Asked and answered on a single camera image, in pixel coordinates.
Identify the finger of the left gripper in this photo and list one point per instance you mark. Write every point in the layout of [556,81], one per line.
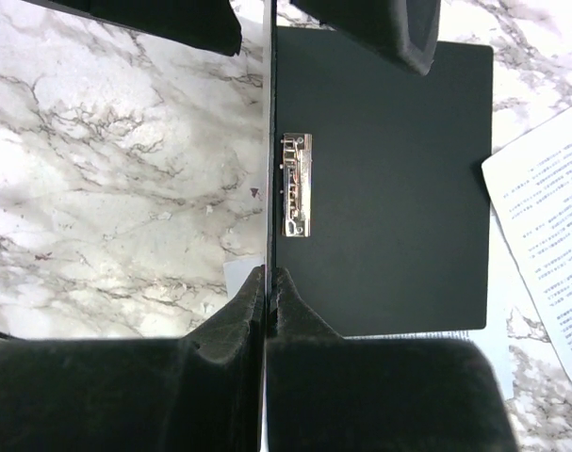
[209,25]
[404,32]

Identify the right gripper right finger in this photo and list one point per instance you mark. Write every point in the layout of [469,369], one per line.
[328,393]

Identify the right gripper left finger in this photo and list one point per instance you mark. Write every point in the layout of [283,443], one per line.
[198,392]

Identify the grey black file folder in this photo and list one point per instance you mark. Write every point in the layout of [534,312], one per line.
[399,212]

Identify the metal folder clip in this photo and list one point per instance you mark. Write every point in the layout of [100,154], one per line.
[296,167]

